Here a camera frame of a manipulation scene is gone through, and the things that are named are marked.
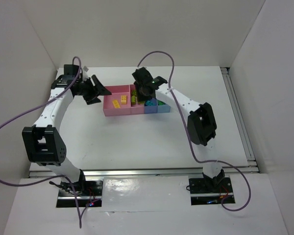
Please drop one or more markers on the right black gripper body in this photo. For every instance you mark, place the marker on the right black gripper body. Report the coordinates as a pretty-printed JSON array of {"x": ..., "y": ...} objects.
[{"x": 142, "y": 94}]

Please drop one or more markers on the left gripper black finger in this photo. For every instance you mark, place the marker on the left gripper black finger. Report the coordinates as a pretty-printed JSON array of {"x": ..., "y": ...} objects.
[
  {"x": 98, "y": 86},
  {"x": 91, "y": 99}
]

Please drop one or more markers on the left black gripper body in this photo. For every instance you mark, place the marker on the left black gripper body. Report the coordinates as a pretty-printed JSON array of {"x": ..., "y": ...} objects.
[{"x": 89, "y": 89}]

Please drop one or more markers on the lime brick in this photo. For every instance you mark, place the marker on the lime brick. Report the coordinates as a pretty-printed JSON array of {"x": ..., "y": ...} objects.
[{"x": 133, "y": 100}]

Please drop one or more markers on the cyan lego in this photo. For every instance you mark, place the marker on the cyan lego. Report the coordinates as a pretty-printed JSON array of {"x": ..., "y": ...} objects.
[{"x": 152, "y": 102}]

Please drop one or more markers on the yellow lego plate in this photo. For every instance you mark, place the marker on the yellow lego plate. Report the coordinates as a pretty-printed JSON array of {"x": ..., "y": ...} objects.
[{"x": 116, "y": 104}]

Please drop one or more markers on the dark green curved lego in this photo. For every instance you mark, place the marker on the dark green curved lego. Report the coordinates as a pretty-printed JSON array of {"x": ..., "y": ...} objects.
[{"x": 160, "y": 103}]

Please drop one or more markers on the yellow lego brick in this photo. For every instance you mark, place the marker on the yellow lego brick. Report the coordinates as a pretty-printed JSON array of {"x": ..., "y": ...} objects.
[{"x": 123, "y": 99}]

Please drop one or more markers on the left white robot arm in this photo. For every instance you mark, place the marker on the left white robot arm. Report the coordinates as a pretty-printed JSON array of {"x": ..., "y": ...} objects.
[{"x": 43, "y": 143}]

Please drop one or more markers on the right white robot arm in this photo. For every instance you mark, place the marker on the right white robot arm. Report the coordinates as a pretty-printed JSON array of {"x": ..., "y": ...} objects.
[{"x": 198, "y": 117}]

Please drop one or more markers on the large pink container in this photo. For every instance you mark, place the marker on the large pink container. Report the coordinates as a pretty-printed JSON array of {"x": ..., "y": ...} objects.
[{"x": 117, "y": 92}]

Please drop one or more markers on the dark blue container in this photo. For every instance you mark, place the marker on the dark blue container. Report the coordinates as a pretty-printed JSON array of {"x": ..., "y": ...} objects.
[{"x": 150, "y": 109}]

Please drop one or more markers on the small pink container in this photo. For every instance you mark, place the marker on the small pink container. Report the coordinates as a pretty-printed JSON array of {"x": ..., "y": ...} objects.
[{"x": 138, "y": 108}]

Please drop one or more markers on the light blue container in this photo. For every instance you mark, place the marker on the light blue container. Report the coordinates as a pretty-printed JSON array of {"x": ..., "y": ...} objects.
[{"x": 163, "y": 109}]

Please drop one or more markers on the aluminium rail front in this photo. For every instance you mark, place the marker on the aluminium rail front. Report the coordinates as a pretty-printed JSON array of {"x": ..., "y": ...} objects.
[{"x": 143, "y": 172}]

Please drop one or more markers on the aluminium rail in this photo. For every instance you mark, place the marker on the aluminium rail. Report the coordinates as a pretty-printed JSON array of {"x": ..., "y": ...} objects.
[
  {"x": 143, "y": 172},
  {"x": 252, "y": 163}
]

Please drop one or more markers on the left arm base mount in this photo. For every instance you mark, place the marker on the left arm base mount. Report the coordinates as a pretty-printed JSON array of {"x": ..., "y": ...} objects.
[{"x": 91, "y": 193}]

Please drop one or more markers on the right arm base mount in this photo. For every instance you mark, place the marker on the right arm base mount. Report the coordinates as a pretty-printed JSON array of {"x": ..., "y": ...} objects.
[{"x": 202, "y": 194}]

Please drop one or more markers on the aluminium rail right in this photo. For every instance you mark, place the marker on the aluminium rail right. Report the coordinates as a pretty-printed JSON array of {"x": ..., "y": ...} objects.
[{"x": 252, "y": 163}]

